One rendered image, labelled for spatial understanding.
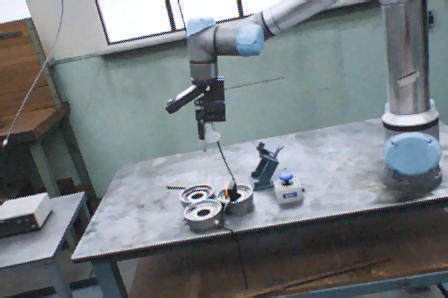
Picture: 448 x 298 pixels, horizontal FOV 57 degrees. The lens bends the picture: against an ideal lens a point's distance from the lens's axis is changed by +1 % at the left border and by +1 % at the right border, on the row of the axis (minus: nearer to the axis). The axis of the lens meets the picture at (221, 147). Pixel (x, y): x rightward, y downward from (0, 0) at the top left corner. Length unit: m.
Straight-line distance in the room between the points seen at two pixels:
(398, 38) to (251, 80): 1.86
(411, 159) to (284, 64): 1.82
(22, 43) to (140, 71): 0.71
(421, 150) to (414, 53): 0.21
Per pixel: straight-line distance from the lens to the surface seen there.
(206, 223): 1.10
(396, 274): 1.32
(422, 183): 1.19
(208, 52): 1.05
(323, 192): 1.20
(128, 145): 2.92
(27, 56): 2.82
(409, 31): 0.94
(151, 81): 2.75
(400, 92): 0.98
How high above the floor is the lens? 1.41
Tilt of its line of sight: 22 degrees down
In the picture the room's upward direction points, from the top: 12 degrees counter-clockwise
